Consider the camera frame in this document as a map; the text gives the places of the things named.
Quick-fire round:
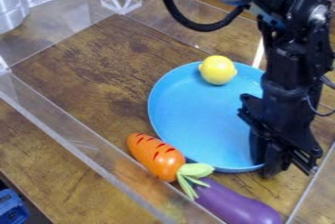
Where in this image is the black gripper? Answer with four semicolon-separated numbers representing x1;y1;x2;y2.
238;75;322;178

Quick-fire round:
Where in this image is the blue round plastic tray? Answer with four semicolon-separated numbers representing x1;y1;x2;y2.
147;63;262;173

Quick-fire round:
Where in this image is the yellow toy lemon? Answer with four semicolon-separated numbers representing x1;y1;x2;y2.
196;55;237;85

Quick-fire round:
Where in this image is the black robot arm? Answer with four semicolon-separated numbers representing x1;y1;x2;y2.
221;0;335;177

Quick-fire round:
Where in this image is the purple toy eggplant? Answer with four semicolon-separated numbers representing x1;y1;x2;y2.
194;177;282;224

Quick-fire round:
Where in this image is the orange toy carrot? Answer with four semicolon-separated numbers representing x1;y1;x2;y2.
127;133;214;200

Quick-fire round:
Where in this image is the blue plastic object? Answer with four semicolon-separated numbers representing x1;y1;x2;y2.
0;189;28;224

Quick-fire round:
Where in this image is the clear acrylic enclosure wall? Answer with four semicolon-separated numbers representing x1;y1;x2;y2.
0;0;335;224

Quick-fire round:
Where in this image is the black braided cable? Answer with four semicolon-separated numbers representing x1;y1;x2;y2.
154;0;250;33

